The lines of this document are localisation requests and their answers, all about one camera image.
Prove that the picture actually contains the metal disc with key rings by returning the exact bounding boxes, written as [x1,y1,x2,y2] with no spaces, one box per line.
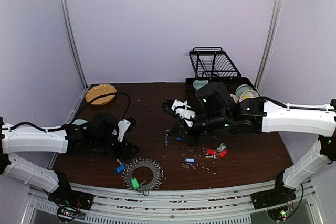
[122,158,164,195]

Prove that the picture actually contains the aluminium front rail base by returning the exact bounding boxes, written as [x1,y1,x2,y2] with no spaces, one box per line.
[20,176,316,224]

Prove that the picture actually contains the black wire dish rack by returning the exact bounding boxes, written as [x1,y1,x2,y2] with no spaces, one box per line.
[185,47,255,108]

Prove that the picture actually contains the celadon green bowl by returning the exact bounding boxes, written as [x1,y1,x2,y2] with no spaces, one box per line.
[192,80,209,91]

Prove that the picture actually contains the left aluminium frame post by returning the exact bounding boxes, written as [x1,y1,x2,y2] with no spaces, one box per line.
[60,0,88,89]

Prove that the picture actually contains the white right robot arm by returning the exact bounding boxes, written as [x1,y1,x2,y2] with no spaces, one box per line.
[162,82,335,204]

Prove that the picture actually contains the right aluminium frame post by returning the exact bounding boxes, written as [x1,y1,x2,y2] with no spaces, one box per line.
[254,0,284,92]

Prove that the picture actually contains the pale green bowl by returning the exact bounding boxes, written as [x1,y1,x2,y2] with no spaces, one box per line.
[235,84,254,98]

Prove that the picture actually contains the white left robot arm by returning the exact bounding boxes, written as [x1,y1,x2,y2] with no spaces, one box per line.
[1,112,139,205]

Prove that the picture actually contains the light blue plate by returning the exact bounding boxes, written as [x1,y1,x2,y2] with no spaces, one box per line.
[72,119,88,125]

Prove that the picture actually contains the green key tag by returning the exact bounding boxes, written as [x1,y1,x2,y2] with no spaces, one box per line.
[131,177,146,190]

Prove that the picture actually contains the blue key tag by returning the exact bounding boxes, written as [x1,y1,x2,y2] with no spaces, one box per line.
[115,159,127,174]
[164,134,169,146]
[185,158,197,170]

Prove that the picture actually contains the red key tag bunch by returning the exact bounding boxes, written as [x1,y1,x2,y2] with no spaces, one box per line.
[203,143,228,159]

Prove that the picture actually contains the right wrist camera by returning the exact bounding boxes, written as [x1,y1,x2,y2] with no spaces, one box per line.
[161,99,196,127]

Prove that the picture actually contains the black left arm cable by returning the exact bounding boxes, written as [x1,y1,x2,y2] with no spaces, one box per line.
[5,92,131,133]

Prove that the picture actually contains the yellow flower plate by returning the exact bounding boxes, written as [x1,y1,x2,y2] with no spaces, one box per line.
[239,90,259,102]

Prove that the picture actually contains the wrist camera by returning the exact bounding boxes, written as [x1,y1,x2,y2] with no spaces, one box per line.
[161,99,196,127]
[117,117,137,142]

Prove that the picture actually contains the aluminium frame post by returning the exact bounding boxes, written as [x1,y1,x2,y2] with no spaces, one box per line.
[254,0,284,92]
[60,0,88,89]

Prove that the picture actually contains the yellow dotted plate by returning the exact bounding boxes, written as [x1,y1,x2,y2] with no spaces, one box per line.
[85,84,117,106]

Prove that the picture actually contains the pink patterned bowl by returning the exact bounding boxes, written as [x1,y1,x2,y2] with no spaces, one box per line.
[230,94,239,103]

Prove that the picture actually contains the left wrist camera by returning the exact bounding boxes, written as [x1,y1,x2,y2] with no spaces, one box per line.
[117,117,137,142]

